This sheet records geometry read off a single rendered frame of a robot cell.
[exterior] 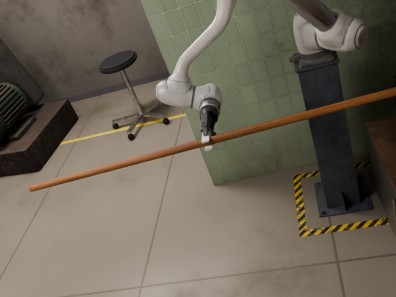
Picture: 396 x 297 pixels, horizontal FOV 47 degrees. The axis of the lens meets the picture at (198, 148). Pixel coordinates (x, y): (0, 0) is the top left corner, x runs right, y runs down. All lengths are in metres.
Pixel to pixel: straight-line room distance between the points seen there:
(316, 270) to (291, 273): 0.14
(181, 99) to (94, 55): 3.61
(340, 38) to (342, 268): 1.24
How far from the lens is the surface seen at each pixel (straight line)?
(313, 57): 2.40
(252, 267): 2.78
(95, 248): 3.42
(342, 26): 2.17
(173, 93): 1.95
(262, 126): 1.68
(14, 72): 5.25
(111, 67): 4.26
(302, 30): 2.34
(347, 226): 2.87
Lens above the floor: 2.08
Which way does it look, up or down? 32 degrees down
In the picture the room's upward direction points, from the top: 22 degrees counter-clockwise
